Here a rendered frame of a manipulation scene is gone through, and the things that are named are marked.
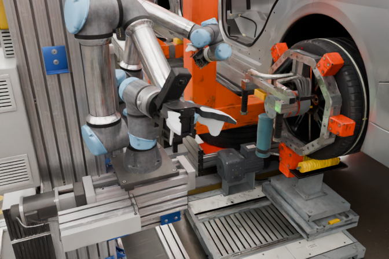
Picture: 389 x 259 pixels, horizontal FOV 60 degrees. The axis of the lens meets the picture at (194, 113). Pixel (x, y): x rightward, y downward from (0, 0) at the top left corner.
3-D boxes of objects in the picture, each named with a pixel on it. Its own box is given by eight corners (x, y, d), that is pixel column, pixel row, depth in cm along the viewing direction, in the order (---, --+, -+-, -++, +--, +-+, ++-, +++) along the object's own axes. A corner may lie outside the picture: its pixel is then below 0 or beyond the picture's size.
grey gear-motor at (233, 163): (279, 191, 238) (284, 147, 223) (224, 204, 224) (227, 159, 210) (265, 177, 253) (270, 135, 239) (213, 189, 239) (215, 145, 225)
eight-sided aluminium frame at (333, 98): (330, 169, 173) (349, 66, 151) (319, 171, 171) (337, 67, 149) (271, 126, 219) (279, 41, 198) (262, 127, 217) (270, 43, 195)
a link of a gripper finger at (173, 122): (179, 155, 66) (179, 137, 75) (182, 127, 64) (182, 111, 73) (162, 154, 66) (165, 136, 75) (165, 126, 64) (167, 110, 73)
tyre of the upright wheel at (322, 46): (348, 175, 197) (418, 92, 149) (315, 184, 189) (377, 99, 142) (291, 97, 237) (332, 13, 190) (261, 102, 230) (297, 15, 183)
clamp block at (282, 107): (296, 111, 160) (297, 100, 158) (280, 114, 157) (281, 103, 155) (290, 107, 165) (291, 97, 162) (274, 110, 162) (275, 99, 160)
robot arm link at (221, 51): (229, 39, 152) (235, 56, 154) (217, 41, 162) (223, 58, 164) (215, 45, 149) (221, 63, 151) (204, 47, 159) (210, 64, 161)
